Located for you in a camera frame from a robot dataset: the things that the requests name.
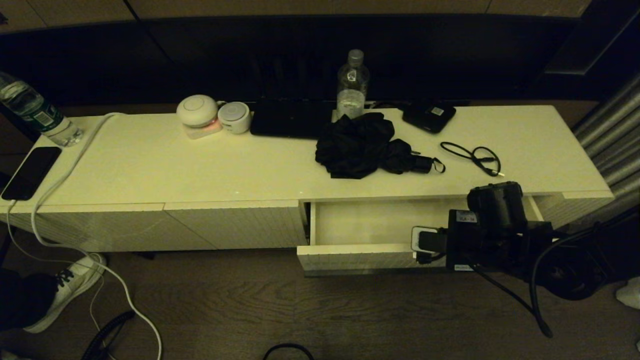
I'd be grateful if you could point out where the thin white charging cable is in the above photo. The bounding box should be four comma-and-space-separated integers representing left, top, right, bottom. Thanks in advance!
5, 199, 116, 360

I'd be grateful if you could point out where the black looped floor cable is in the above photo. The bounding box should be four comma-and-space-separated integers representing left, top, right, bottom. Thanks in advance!
262, 343, 315, 360

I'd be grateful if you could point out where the black smartphone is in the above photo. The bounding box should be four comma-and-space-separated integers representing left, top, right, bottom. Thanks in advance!
1, 146, 63, 201

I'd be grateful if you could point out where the white sneaker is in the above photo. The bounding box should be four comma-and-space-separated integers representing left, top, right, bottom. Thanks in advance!
24, 253, 107, 334

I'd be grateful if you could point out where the black flat set-top box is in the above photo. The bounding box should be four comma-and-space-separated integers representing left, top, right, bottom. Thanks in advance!
250, 99, 335, 140

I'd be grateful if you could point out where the thick white power cord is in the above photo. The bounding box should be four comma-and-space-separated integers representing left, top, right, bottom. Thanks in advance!
31, 112, 164, 360

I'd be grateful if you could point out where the black audio cable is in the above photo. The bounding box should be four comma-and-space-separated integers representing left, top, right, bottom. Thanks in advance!
440, 142, 506, 178

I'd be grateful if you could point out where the clear water bottle grey cap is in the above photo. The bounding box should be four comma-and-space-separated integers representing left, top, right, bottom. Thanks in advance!
336, 49, 371, 121

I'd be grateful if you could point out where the small white round speaker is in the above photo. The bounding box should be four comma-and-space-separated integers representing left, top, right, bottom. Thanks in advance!
218, 102, 252, 135

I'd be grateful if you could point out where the grey curtain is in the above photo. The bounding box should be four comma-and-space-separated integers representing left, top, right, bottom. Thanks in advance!
572, 72, 640, 308

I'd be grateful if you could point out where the white drawer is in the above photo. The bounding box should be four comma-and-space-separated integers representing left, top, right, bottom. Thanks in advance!
297, 197, 551, 277

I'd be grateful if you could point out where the large white round lamp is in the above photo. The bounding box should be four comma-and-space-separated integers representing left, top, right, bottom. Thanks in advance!
176, 94, 224, 140

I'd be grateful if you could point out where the black folding umbrella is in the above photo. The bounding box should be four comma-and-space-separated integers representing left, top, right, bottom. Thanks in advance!
315, 112, 447, 180

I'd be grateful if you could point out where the black coiled cable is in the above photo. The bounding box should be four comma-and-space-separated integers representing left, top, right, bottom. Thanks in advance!
81, 311, 137, 360

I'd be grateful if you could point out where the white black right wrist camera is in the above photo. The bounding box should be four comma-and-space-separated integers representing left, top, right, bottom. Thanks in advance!
411, 226, 449, 264

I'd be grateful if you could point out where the white low cabinet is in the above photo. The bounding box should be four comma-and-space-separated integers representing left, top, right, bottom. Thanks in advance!
0, 105, 615, 253

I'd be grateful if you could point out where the small black router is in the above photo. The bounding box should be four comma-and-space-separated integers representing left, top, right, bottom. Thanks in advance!
402, 102, 457, 134

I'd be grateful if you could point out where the water bottle green label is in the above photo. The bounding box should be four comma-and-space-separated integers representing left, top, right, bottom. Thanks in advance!
0, 71, 85, 148

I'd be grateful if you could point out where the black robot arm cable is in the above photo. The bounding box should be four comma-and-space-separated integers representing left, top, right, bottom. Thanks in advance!
470, 225, 601, 339

